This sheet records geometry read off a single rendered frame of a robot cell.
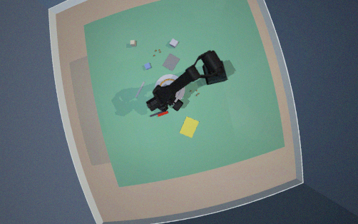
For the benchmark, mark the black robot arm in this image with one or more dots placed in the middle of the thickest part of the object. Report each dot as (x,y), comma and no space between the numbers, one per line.
(163,95)

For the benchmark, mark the small beige cube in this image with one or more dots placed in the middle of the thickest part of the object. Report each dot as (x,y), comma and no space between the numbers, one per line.
(133,43)

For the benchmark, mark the small blue block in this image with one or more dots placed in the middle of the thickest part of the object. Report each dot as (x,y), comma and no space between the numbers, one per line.
(147,66)

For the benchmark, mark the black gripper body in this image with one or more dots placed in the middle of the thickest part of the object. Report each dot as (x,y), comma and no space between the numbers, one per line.
(178,103)

